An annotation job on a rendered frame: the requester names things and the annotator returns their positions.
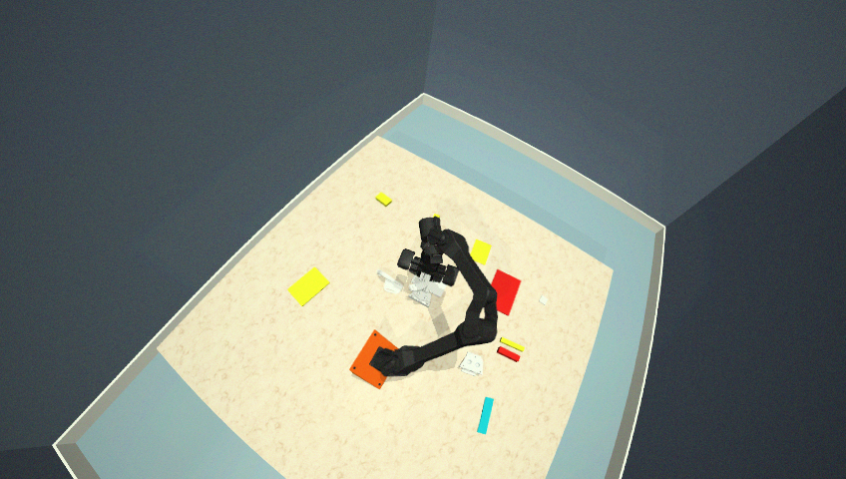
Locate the teal flat bar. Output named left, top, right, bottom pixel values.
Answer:
left=477, top=397, right=494, bottom=435

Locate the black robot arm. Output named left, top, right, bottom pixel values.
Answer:
left=369, top=216, right=498, bottom=377

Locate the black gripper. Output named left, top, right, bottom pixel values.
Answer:
left=397, top=248, right=459, bottom=287

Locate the red flat bar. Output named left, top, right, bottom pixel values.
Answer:
left=497, top=346, right=521, bottom=362

